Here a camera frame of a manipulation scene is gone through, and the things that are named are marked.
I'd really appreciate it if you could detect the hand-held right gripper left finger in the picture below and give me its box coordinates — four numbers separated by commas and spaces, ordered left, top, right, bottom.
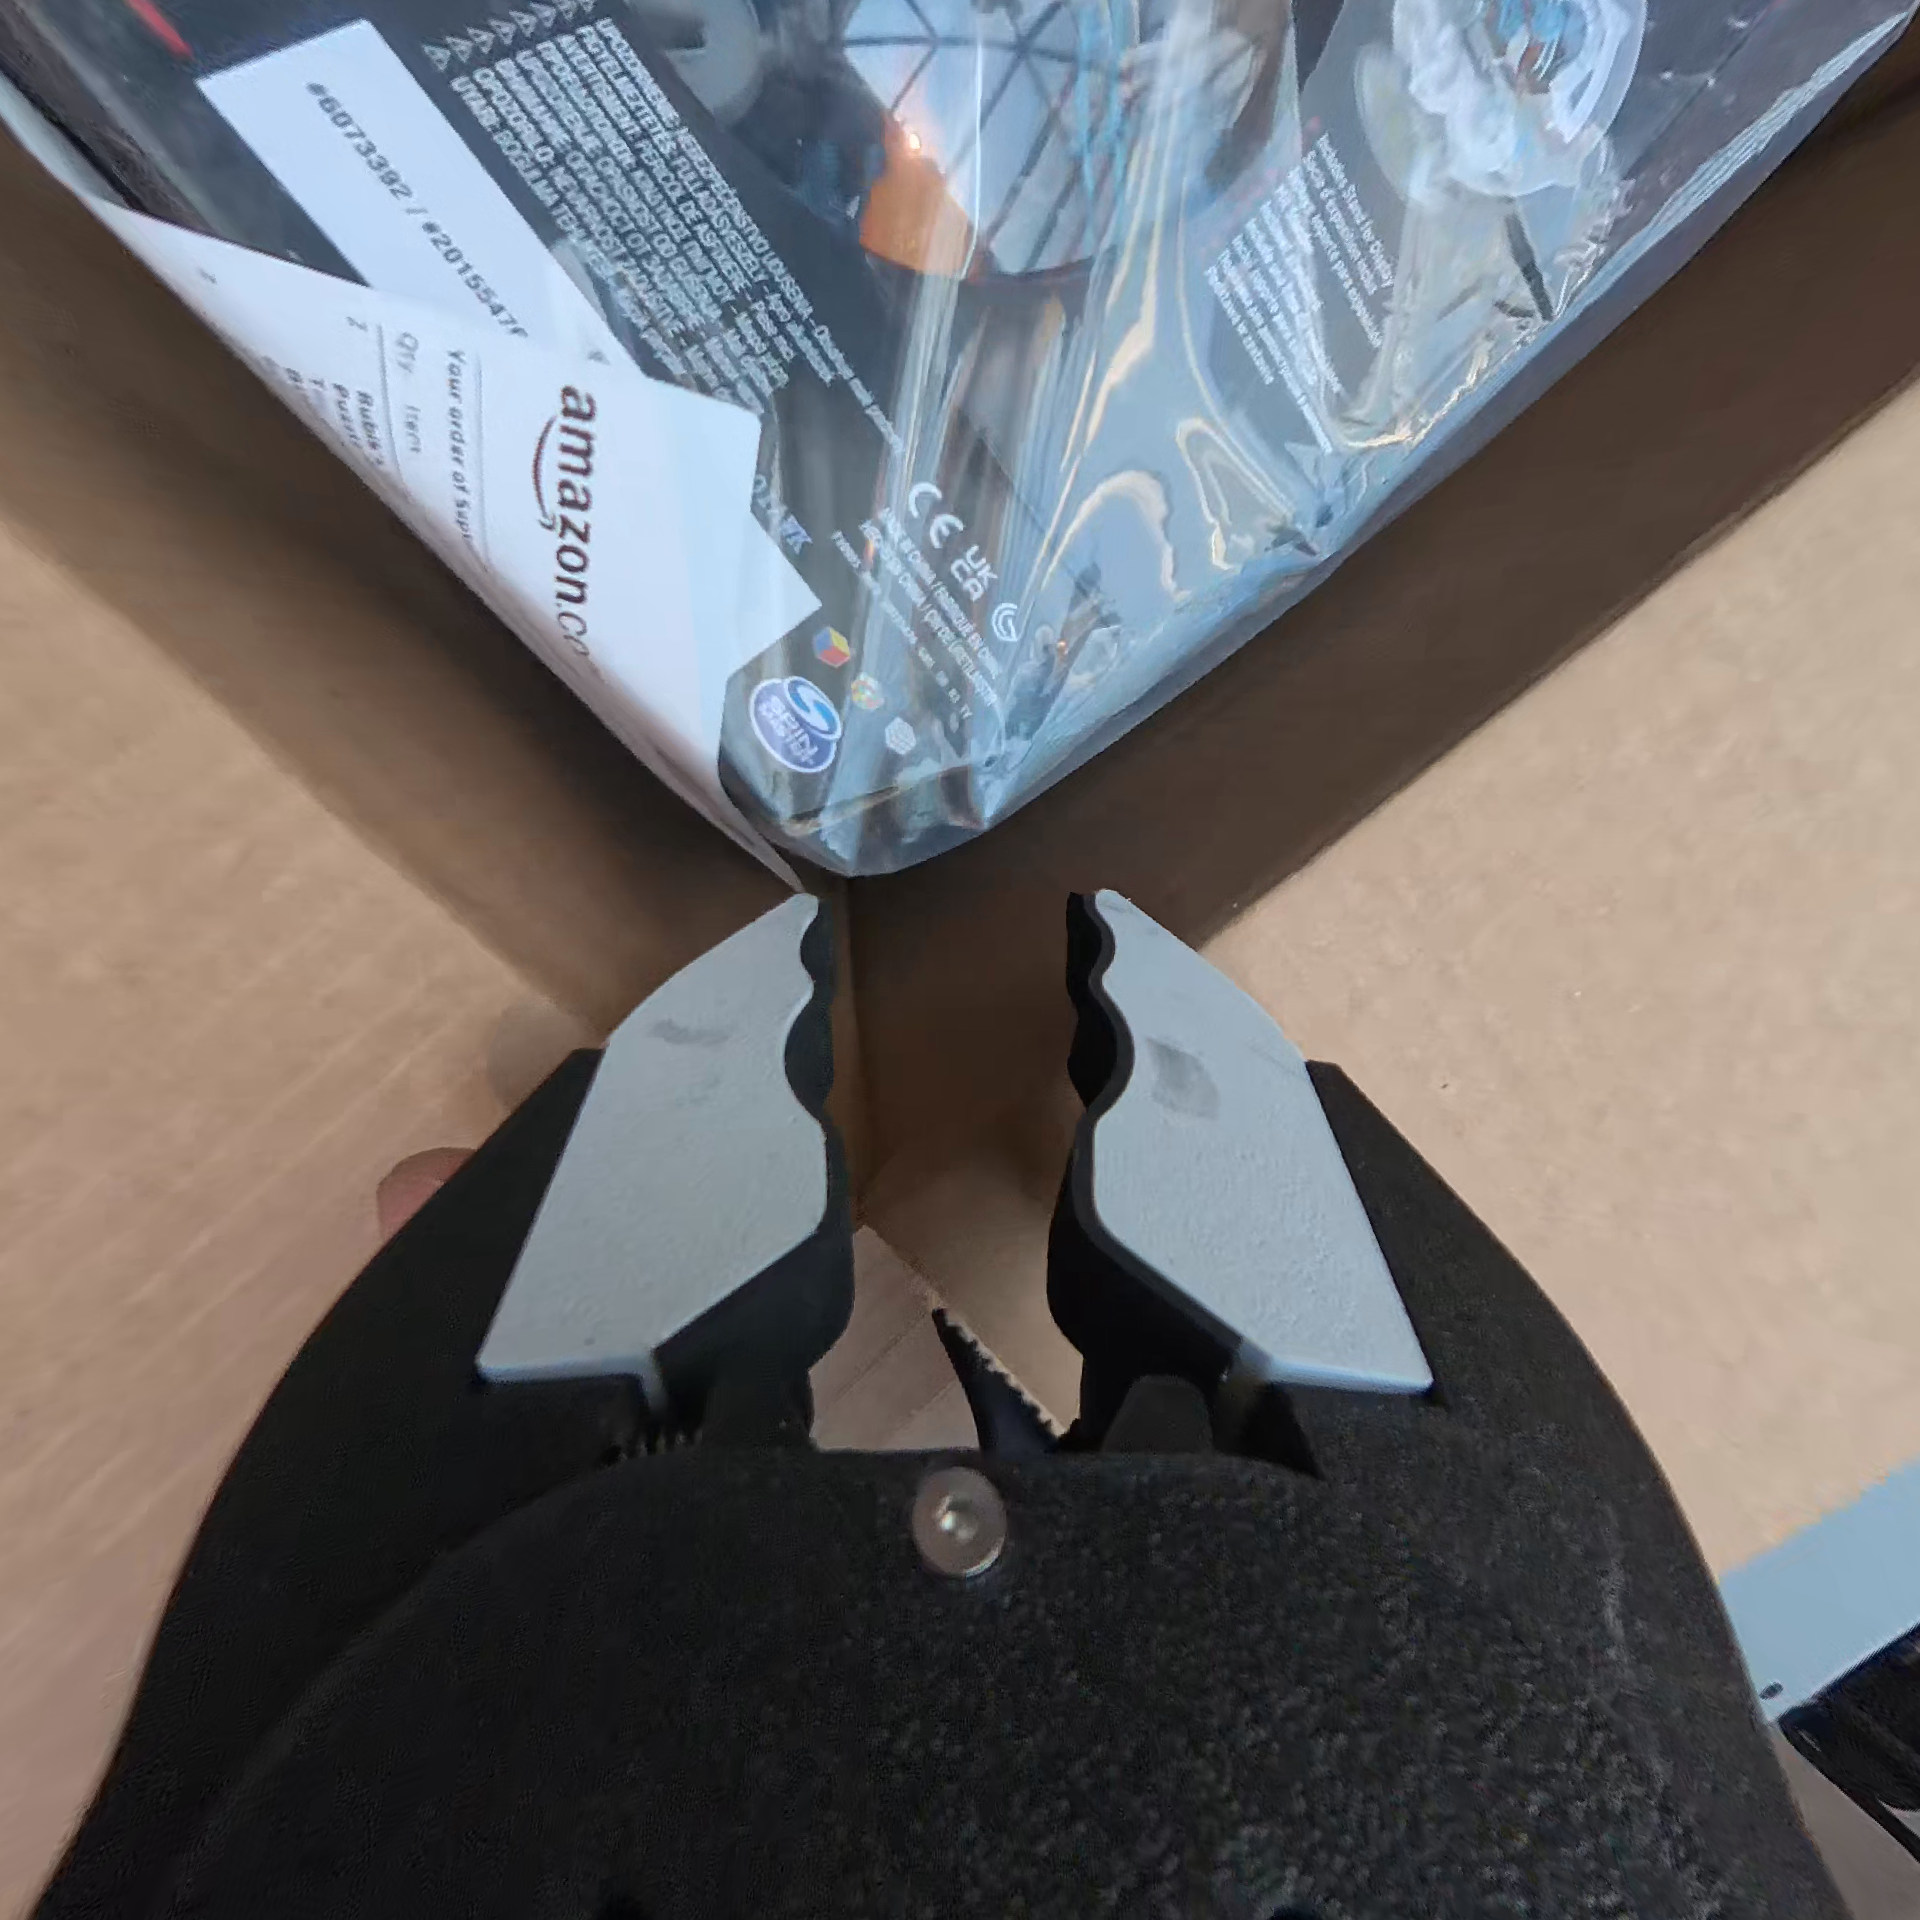
476, 894, 858, 1459

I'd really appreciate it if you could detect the black plastic-wrapped toy box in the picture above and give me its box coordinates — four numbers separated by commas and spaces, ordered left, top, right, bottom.
0, 0, 1920, 880

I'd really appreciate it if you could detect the brown cardboard box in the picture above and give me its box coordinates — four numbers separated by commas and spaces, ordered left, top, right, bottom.
0, 90, 1920, 1920

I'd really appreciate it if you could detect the white packing slip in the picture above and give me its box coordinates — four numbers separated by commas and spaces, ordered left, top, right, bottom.
97, 195, 821, 903

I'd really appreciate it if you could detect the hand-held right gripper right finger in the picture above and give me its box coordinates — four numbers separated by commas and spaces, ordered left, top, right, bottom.
1047, 890, 1436, 1476

